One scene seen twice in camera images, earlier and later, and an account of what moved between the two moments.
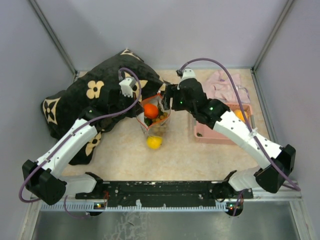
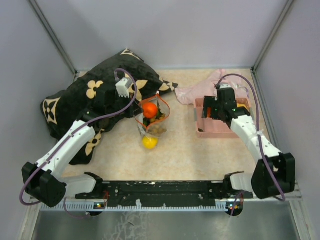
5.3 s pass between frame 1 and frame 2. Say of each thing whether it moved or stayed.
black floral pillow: stayed
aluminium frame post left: stayed
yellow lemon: moved
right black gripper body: moved
